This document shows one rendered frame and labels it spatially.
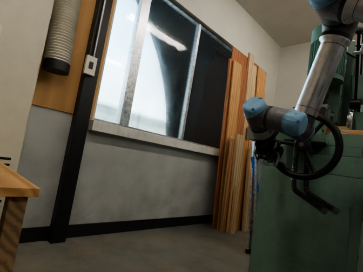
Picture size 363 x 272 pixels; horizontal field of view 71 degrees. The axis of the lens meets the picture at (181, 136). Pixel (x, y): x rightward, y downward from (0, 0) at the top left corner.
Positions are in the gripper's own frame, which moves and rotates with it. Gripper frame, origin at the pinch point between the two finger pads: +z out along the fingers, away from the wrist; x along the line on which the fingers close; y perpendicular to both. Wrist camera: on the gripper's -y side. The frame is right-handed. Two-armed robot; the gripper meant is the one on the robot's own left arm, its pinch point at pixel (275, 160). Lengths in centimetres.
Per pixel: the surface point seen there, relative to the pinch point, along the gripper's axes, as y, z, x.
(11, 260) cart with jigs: 73, -46, -42
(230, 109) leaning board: -124, 97, -100
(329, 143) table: -22.4, 14.3, 16.1
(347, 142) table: -23.1, 13.9, 22.6
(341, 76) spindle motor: -60, 7, 16
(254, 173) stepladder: -46, 95, -47
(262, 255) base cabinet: 28, 43, -7
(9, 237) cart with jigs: 68, -50, -43
